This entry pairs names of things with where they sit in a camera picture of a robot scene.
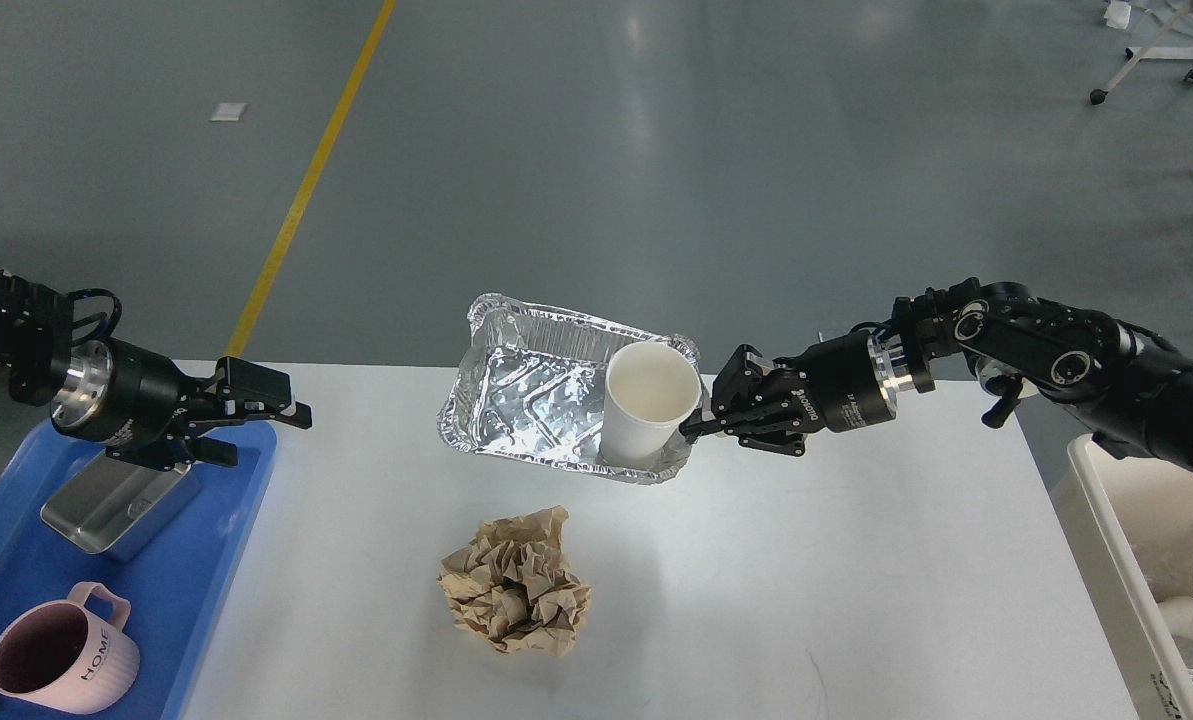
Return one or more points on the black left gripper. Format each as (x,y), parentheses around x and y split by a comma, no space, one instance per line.
(130,400)

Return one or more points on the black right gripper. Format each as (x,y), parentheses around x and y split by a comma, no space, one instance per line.
(762,402)

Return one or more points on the white paper cup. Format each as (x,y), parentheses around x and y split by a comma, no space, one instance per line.
(650,388)

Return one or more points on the stainless steel rectangular container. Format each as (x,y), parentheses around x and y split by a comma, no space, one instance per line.
(114,509)

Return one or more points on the aluminium foil tray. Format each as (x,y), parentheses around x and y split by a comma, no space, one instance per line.
(530,388)

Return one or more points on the pink ribbed mug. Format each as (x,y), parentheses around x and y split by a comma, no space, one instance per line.
(71,655)

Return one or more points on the brown paper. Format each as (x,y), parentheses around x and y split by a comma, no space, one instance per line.
(513,585)

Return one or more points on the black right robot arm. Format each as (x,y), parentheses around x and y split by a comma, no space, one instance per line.
(1130,386)

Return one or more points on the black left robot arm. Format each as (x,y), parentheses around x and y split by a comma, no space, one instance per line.
(39,329)

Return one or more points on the blue plastic tray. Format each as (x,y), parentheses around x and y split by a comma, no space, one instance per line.
(176,585)

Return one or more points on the white paper scrap on floor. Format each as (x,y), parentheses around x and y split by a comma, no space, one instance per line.
(228,112)

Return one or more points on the beige plastic bin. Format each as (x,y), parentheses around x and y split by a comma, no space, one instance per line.
(1129,523)

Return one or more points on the white wheeled cart frame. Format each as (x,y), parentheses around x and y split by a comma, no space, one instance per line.
(1171,50)

